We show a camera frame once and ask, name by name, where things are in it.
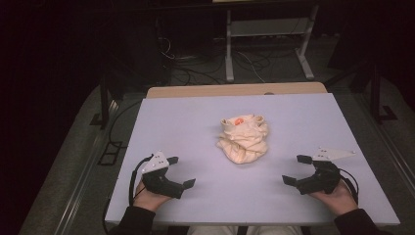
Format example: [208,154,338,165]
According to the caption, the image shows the right hand-held gripper black cable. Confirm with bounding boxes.
[339,167,360,205]

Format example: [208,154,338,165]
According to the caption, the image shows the person's left hand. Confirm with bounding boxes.
[132,179,172,213]

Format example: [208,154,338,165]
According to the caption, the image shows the left hand-held gripper black cable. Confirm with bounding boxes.
[128,154,155,208]

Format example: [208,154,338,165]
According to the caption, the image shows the tangle of floor cables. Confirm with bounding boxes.
[158,35,272,86]

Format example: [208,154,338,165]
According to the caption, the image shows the hand-held gripper black cable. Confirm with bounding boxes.
[128,154,155,208]
[339,167,360,205]

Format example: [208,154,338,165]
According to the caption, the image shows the person's right hand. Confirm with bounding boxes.
[307,179,359,217]

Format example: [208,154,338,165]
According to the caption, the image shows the cream pants with orange print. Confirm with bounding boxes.
[216,113,270,165]

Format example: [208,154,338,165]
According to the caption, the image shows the light wooden table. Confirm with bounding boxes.
[145,81,328,99]

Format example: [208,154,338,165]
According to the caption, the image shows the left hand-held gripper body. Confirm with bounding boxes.
[140,150,185,200]

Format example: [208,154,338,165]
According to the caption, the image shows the black floor cable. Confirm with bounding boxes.
[108,99,144,149]

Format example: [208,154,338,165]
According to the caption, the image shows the black metal floor stand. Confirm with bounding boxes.
[326,60,398,124]
[89,72,124,165]

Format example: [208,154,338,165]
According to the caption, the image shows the dark cabinet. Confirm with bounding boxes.
[106,14,171,91]

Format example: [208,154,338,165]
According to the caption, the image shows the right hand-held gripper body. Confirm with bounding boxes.
[295,147,356,196]

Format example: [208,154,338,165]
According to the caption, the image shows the person's legs in light trousers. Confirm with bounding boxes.
[187,225,302,235]

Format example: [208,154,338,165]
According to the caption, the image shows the white metal stand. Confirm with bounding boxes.
[224,4,319,82]

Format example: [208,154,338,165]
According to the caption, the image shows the aluminium floor rail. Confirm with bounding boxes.
[53,99,120,235]
[353,92,415,185]

